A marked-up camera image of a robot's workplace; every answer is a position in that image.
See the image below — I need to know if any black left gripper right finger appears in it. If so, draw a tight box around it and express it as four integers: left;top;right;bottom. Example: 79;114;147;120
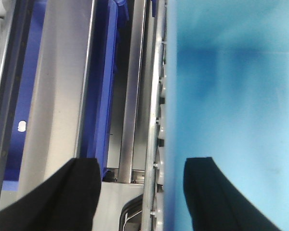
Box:
184;157;279;231

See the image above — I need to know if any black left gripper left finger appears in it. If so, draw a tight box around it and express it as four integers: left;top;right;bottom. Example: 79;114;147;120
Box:
0;158;101;231

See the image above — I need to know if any light blue plastic bin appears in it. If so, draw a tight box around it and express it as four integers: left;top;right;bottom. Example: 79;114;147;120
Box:
164;0;289;231

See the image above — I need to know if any dark blue bin lower middle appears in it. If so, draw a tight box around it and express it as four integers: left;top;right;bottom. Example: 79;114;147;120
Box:
80;0;129;176

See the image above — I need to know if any dark blue bin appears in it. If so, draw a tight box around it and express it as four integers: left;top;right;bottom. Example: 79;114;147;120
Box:
80;0;129;176
2;0;47;191

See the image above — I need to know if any white roller track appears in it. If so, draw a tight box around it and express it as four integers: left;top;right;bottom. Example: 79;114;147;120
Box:
151;0;166;231

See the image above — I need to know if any dark blue bin lower left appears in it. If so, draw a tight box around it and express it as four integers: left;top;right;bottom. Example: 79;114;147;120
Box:
2;0;47;191

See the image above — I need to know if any stainless steel shelf rail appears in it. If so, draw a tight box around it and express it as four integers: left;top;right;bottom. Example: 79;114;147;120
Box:
0;0;96;210

